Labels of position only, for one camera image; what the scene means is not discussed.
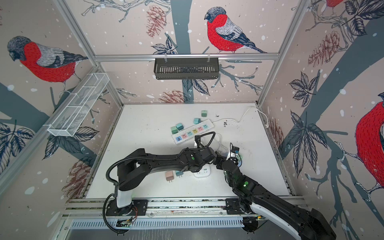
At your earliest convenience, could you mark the white square socket cube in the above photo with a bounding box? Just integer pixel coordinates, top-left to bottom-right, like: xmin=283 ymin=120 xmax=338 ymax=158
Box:
xmin=194 ymin=165 xmax=211 ymax=178

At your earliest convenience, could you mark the white multicolour power strip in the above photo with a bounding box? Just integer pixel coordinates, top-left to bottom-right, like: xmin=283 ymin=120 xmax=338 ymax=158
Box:
xmin=172 ymin=120 xmax=214 ymax=145

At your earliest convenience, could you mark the teal plug adapter front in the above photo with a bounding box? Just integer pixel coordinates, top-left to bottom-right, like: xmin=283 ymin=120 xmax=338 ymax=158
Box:
xmin=175 ymin=171 xmax=184 ymax=177

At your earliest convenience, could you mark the teal plug adapter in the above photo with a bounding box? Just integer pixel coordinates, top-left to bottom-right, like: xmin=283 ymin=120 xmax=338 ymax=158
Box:
xmin=176 ymin=123 xmax=184 ymax=131
xmin=194 ymin=118 xmax=201 ymax=125
xmin=175 ymin=171 xmax=184 ymax=177

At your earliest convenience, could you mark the pink plug adapter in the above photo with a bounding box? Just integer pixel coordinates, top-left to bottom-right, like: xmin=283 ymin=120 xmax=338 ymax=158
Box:
xmin=166 ymin=171 xmax=174 ymax=182

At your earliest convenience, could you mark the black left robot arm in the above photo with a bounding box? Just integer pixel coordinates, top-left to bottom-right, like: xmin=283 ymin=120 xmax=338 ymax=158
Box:
xmin=102 ymin=132 xmax=227 ymax=235

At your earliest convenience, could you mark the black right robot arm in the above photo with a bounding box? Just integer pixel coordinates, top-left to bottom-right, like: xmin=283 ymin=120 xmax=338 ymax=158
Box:
xmin=221 ymin=160 xmax=337 ymax=240

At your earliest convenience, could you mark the green plug adapter far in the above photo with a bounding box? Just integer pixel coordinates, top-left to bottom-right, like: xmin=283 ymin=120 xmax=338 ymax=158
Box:
xmin=201 ymin=110 xmax=208 ymax=117

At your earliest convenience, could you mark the green plug adapter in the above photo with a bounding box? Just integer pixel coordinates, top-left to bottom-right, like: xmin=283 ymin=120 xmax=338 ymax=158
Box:
xmin=171 ymin=126 xmax=179 ymax=134
xmin=201 ymin=110 xmax=208 ymax=117

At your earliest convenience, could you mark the green plug adapter left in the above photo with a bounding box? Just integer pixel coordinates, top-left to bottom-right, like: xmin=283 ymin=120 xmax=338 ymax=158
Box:
xmin=171 ymin=126 xmax=179 ymax=134

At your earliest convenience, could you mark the white mesh shelf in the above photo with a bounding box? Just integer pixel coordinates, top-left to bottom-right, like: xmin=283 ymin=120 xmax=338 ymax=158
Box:
xmin=48 ymin=73 xmax=110 ymax=137

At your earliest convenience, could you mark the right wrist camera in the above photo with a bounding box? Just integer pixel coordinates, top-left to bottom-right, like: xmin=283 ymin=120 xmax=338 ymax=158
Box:
xmin=227 ymin=144 xmax=241 ymax=161

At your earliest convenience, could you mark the white blue cube cable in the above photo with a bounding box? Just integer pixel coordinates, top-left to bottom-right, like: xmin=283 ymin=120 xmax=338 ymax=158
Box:
xmin=214 ymin=133 xmax=230 ymax=155

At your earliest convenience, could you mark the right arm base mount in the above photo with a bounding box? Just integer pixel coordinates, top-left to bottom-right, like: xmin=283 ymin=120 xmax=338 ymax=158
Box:
xmin=224 ymin=198 xmax=253 ymax=215

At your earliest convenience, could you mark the white power strip cable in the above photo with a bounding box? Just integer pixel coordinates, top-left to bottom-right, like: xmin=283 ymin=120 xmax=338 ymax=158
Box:
xmin=212 ymin=105 xmax=270 ymax=129

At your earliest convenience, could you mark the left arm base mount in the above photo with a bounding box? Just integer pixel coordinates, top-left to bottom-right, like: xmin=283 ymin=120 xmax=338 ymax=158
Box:
xmin=105 ymin=199 xmax=148 ymax=217

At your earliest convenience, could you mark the black wire basket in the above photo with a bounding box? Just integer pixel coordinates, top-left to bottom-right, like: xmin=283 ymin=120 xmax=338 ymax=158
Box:
xmin=154 ymin=58 xmax=220 ymax=80

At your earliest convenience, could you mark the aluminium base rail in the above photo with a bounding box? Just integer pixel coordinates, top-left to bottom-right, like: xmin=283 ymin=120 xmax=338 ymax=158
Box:
xmin=61 ymin=196 xmax=313 ymax=230

